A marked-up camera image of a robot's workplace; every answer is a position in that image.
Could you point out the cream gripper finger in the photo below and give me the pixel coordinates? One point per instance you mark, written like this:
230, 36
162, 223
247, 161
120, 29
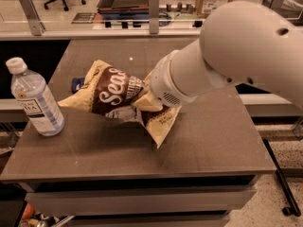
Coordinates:
148, 103
147, 81

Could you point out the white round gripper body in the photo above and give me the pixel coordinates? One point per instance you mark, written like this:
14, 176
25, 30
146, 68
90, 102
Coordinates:
163, 80

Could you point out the brown and yellow chip bag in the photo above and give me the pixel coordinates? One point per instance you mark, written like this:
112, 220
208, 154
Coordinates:
110, 92

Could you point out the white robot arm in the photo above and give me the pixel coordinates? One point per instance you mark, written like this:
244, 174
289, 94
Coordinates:
240, 42

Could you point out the clear blue-label plastic bottle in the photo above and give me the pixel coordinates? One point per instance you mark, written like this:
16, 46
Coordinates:
36, 99

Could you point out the dark blue snack bar wrapper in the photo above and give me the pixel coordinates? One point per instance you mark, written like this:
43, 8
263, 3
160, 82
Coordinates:
77, 83

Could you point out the grey drawer cabinet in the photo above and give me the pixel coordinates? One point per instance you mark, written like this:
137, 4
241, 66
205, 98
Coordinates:
144, 202

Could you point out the bin of colourful items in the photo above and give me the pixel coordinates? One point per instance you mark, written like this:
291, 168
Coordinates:
32, 218

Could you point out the black floor bar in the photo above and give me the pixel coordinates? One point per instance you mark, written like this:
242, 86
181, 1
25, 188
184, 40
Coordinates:
292, 208

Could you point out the middle metal glass bracket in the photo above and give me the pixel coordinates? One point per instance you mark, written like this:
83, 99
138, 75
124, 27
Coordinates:
154, 16

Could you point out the left metal glass bracket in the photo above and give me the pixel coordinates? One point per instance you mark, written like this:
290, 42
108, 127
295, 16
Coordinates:
36, 26

